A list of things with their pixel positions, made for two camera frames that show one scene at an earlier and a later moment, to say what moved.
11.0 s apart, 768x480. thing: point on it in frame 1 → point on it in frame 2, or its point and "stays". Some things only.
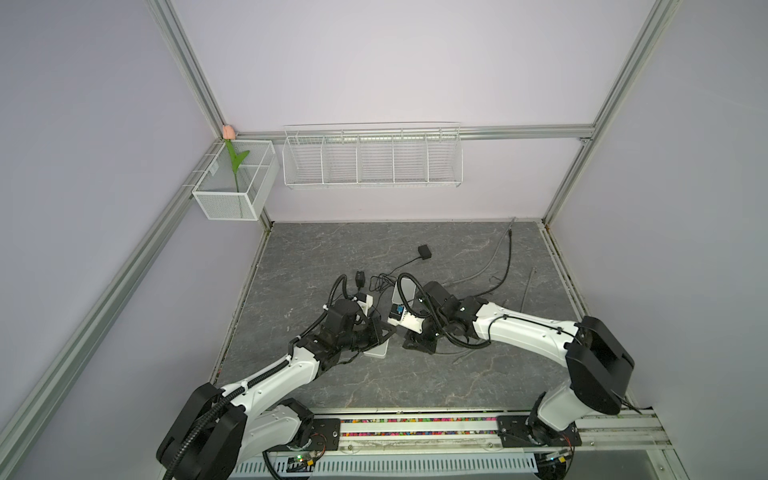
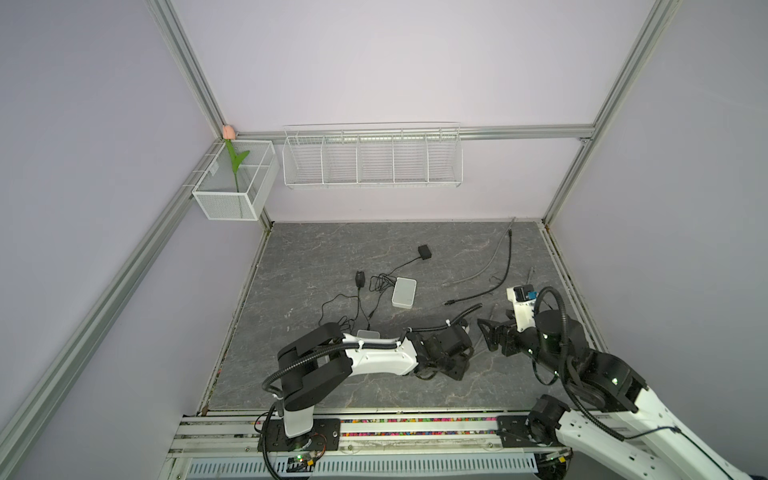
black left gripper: (375, 324) → (462, 363)
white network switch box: (409, 290) stays
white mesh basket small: (237, 182) stays
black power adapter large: (360, 279) stays
